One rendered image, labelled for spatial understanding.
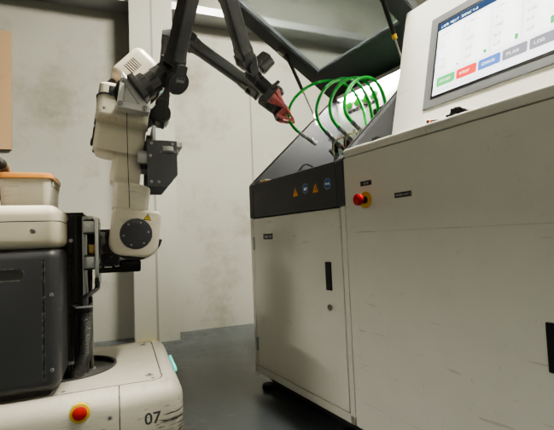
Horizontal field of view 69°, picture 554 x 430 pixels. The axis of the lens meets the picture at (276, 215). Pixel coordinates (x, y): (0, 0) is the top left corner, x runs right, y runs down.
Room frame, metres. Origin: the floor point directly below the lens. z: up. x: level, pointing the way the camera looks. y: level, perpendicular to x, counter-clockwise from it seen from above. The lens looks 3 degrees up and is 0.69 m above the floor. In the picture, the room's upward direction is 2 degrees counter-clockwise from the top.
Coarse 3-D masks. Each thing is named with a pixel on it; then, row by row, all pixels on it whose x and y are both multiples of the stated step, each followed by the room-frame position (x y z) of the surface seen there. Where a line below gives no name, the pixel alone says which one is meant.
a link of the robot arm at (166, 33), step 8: (168, 32) 1.69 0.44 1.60; (168, 40) 1.70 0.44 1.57; (160, 96) 1.68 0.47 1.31; (168, 96) 1.69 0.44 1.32; (160, 104) 1.66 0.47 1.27; (168, 104) 1.69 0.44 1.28; (152, 112) 1.64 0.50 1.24; (160, 112) 1.65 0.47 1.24; (168, 112) 1.66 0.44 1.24; (160, 120) 1.65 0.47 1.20; (168, 120) 1.69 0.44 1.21
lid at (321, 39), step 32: (256, 0) 1.81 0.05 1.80; (288, 0) 1.74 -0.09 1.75; (320, 0) 1.67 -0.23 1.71; (352, 0) 1.61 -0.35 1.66; (256, 32) 1.99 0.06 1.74; (288, 32) 1.92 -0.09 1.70; (320, 32) 1.84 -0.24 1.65; (352, 32) 1.77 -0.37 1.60; (384, 32) 1.68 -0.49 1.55; (320, 64) 2.04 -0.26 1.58; (352, 64) 1.92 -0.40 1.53; (384, 64) 1.84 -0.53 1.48
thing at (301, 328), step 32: (256, 224) 1.89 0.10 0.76; (288, 224) 1.65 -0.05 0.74; (320, 224) 1.46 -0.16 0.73; (256, 256) 1.90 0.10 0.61; (288, 256) 1.66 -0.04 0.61; (320, 256) 1.47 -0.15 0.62; (256, 288) 1.91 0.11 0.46; (288, 288) 1.67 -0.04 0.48; (320, 288) 1.48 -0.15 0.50; (288, 320) 1.68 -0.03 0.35; (320, 320) 1.48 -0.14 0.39; (288, 352) 1.69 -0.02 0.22; (320, 352) 1.49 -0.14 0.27; (320, 384) 1.50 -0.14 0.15
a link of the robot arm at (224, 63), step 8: (192, 32) 1.71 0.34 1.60; (192, 40) 1.71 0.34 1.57; (200, 40) 1.75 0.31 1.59; (192, 48) 1.74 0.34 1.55; (200, 48) 1.75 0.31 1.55; (208, 48) 1.76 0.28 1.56; (200, 56) 1.78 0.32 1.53; (208, 56) 1.76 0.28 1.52; (216, 56) 1.77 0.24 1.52; (216, 64) 1.77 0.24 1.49; (224, 64) 1.78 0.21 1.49; (232, 64) 1.80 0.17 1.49; (224, 72) 1.80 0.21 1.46; (232, 72) 1.79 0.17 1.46; (240, 72) 1.81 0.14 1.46; (232, 80) 1.83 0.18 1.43; (240, 80) 1.80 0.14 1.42; (248, 88) 1.82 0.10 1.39; (256, 96) 1.88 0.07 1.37
